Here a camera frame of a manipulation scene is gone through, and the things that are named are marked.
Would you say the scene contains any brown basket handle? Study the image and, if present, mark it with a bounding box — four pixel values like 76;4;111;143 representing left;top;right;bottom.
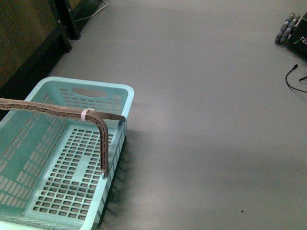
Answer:
0;98;126;177

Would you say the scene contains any light blue plastic basket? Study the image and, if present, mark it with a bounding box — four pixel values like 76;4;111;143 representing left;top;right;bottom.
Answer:
0;77;134;230

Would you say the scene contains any white cable tie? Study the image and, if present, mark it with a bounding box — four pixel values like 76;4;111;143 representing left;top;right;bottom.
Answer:
80;108;94;122

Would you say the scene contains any white cable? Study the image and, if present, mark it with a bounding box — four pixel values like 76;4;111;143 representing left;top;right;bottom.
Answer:
74;0;109;23

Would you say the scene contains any black table frame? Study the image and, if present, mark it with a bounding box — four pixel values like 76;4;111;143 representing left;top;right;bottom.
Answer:
48;0;81;53

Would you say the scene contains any black cable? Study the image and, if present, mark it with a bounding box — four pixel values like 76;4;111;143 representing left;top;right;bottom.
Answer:
285;64;307;93

